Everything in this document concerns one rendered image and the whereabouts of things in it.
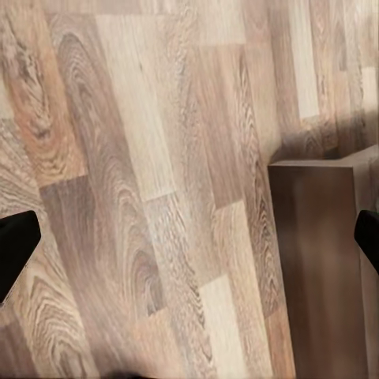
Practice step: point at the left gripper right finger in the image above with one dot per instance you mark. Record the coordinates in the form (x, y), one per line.
(366, 234)

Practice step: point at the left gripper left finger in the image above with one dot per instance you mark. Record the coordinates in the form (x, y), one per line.
(19, 236)

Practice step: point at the bed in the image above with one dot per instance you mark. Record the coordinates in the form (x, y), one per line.
(331, 287)

